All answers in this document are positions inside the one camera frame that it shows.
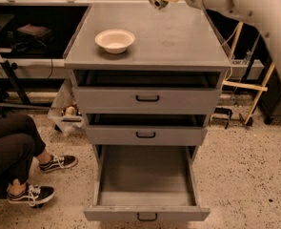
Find crushed green soda can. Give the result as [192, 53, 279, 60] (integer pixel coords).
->
[149, 0, 169, 10]

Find clear plastic bin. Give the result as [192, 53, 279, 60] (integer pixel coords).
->
[48, 79, 85, 135]

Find black white far sneaker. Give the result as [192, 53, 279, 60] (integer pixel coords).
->
[39, 155, 78, 173]

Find black metal stand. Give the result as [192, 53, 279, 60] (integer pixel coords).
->
[0, 48, 30, 104]

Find black white near sneaker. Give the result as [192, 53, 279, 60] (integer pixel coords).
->
[7, 185, 55, 207]

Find grey drawer cabinet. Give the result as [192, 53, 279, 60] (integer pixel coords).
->
[64, 2, 231, 157]

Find grey drawer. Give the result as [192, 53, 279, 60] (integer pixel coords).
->
[72, 70, 221, 115]
[86, 114, 207, 146]
[84, 146, 210, 222]

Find grey bottom drawer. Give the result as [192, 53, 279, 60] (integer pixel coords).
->
[84, 146, 210, 222]

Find grey top drawer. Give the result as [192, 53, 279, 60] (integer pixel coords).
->
[72, 70, 221, 115]

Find black white sneaker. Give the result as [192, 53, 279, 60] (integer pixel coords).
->
[39, 155, 78, 173]
[7, 185, 55, 207]

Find seated person's dark trousers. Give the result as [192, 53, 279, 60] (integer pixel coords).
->
[0, 114, 46, 198]

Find grey middle drawer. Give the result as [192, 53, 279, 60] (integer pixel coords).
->
[86, 114, 207, 146]

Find wooden easel frame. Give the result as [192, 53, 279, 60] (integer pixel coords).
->
[221, 21, 277, 126]

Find white paper bowl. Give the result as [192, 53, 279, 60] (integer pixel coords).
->
[95, 30, 135, 54]

